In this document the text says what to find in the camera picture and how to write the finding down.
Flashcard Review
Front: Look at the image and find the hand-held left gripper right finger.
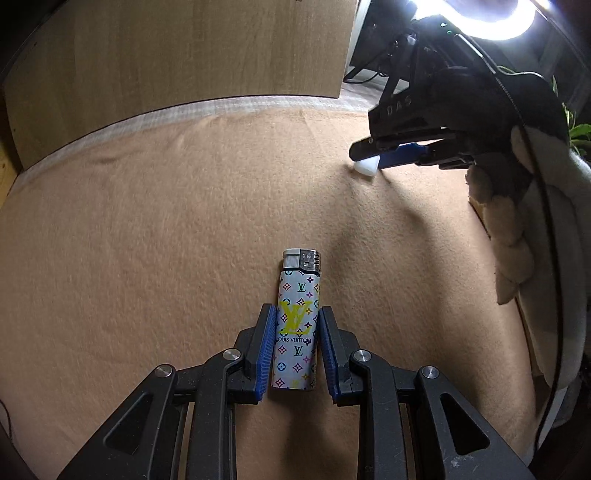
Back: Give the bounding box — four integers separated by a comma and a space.
318, 306, 536, 480

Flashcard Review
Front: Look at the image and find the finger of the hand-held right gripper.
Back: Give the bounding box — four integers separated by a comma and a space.
349, 129, 467, 162
379, 141, 474, 169

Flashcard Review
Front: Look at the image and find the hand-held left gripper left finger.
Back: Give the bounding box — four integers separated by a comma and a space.
58, 303, 278, 480

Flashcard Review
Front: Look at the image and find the small white eraser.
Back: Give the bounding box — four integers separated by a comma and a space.
354, 156, 382, 178

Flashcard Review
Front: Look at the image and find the patterned white lighter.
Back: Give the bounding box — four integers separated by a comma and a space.
269, 248, 322, 392

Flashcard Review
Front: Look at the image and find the black tripod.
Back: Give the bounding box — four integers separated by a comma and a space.
351, 0, 416, 84

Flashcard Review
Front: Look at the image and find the potted spider plant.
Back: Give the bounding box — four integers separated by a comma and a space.
551, 76, 591, 158

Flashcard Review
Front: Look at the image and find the light oak board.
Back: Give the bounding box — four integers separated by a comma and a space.
0, 0, 361, 169

